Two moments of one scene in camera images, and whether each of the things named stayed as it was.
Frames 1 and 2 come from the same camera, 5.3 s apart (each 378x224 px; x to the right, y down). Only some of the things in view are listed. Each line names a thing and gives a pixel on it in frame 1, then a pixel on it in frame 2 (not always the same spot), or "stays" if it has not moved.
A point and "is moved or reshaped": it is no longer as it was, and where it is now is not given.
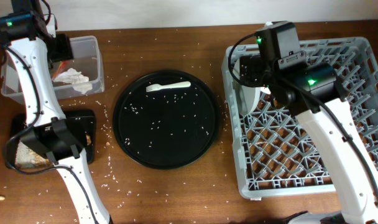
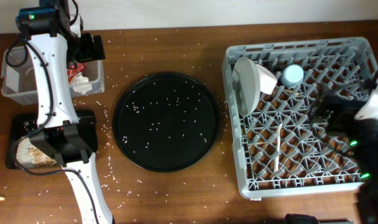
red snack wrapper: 62,66 is moved or reshaped
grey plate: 248,96 stays
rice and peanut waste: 27,157 stays
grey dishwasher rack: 275,154 stays
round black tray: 166,129 stays
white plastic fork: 157,86 -> 276,160
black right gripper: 251,67 -> 346,108
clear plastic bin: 87,60 stays
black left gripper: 67,52 -> 92,53
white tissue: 81,83 stays
